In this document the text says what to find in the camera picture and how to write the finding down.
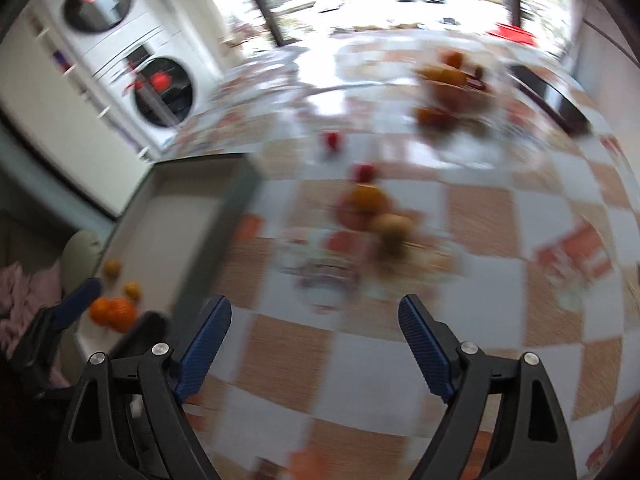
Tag black tablet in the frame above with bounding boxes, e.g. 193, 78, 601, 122
507, 61, 593, 137

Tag white open shelf unit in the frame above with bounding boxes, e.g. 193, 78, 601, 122
20, 10, 132, 157

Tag pile of oranges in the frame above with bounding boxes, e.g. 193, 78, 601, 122
417, 50, 488, 111

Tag clear glass bowl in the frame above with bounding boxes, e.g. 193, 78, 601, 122
412, 50, 503, 161

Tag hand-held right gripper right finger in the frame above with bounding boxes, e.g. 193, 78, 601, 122
398, 294, 578, 480

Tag white cabinet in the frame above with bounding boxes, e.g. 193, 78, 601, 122
575, 5, 640, 111

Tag white front-load dryer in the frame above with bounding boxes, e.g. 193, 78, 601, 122
47, 0, 153, 58

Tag red bucket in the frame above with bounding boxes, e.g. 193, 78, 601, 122
487, 22, 538, 50

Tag grey shallow cardboard box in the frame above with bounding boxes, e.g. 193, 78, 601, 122
75, 154, 263, 361

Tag pink cloth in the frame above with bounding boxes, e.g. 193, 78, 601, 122
0, 264, 64, 357

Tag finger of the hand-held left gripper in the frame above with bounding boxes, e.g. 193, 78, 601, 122
112, 310, 169, 359
35, 277, 103, 338

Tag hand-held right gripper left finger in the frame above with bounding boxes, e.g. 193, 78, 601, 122
52, 296, 232, 480

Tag pale green cushion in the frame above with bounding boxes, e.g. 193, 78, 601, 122
62, 230, 104, 292

